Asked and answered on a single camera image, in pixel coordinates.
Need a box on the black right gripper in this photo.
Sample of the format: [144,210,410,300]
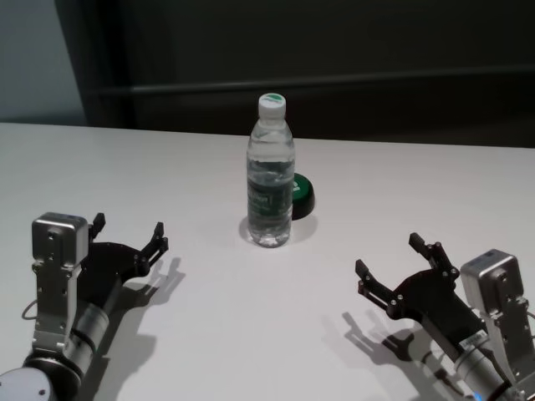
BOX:
[354,232,491,348]

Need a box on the green YES button black base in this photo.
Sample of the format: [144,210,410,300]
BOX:
[289,172,317,221]

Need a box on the clear water bottle green label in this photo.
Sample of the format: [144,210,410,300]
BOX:
[246,94,295,249]

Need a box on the grey horizontal rail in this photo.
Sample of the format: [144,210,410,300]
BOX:
[130,66,535,94]

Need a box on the thin left arm cable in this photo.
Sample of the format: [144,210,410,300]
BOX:
[21,299,41,322]

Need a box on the dark vertical frame post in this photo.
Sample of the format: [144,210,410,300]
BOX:
[82,0,140,127]

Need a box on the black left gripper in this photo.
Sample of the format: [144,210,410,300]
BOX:
[76,212,170,311]

